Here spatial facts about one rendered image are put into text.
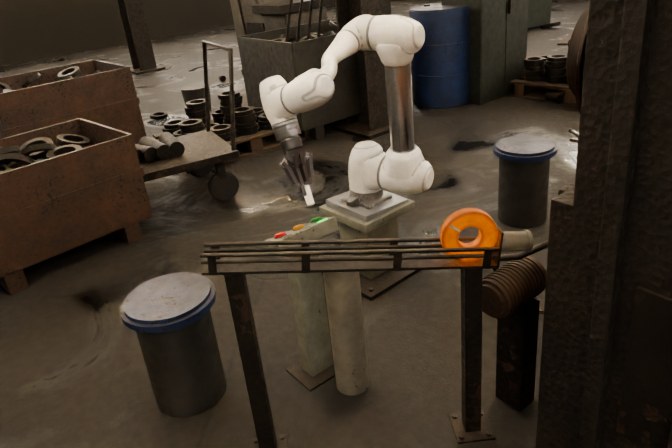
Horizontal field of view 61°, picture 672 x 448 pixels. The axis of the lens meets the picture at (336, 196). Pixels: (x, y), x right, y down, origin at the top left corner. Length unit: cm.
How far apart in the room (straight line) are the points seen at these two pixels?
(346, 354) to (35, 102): 341
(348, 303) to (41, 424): 120
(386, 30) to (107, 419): 173
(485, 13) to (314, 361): 386
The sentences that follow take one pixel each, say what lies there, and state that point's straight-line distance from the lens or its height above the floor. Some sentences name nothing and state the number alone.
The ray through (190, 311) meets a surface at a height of 42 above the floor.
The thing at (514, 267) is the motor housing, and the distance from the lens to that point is 179.
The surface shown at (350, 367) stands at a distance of 204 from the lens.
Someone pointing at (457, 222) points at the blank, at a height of 76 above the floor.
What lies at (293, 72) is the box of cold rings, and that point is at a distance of 457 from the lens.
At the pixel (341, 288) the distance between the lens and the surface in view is 185.
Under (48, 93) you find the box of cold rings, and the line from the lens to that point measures 479.
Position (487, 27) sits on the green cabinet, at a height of 69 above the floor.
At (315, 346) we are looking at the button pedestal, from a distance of 214.
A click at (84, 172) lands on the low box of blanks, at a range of 328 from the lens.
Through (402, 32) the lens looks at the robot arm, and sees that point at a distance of 218.
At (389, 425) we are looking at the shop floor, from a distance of 203.
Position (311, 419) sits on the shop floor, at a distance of 207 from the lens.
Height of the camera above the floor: 146
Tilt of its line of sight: 24 degrees down
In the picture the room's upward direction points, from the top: 6 degrees counter-clockwise
